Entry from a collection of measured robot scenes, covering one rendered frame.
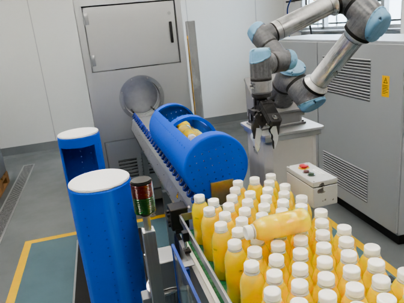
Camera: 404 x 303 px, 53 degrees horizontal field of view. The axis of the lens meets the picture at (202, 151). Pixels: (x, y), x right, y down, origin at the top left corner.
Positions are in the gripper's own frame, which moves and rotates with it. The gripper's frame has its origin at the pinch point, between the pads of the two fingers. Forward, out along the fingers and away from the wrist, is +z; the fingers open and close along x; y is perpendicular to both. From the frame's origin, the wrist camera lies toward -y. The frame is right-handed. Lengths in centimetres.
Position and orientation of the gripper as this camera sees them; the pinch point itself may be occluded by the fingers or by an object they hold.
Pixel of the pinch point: (266, 147)
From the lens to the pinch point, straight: 151.5
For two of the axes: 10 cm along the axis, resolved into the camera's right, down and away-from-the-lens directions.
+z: 0.9, 9.5, 2.9
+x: -9.5, 1.7, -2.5
